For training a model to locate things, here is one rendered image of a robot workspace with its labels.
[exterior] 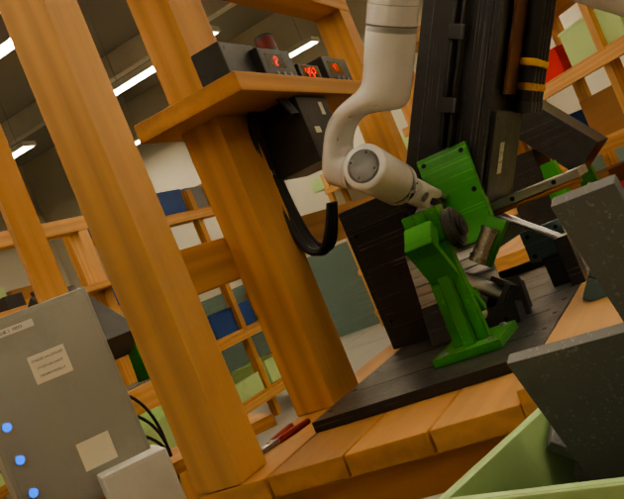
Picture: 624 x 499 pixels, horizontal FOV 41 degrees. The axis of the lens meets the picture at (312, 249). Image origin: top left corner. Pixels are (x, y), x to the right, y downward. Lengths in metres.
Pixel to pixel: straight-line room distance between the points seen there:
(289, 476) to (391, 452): 0.18
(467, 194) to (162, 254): 0.69
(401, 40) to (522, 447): 0.89
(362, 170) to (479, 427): 0.53
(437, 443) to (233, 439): 0.34
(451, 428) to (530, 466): 0.46
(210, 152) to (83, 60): 0.38
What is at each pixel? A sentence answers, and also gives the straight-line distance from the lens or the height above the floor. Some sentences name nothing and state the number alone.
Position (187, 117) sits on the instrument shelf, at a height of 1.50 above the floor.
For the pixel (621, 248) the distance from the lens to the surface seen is 0.60.
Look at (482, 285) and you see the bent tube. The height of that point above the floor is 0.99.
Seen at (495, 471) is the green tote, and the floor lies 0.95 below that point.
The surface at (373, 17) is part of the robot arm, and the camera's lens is 1.48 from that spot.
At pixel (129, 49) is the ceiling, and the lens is 11.09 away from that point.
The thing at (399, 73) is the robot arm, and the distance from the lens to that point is 1.49.
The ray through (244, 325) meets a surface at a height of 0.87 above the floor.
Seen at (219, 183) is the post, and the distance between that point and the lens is 1.71.
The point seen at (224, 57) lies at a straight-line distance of 1.70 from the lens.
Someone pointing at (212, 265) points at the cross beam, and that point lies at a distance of 1.65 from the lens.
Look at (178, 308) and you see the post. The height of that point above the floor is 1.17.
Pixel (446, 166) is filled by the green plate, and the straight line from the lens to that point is 1.81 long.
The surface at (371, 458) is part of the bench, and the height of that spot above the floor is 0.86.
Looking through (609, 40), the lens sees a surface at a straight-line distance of 5.13.
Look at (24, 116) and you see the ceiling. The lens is 12.32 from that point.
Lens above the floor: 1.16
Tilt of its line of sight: 1 degrees up
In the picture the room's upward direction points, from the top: 22 degrees counter-clockwise
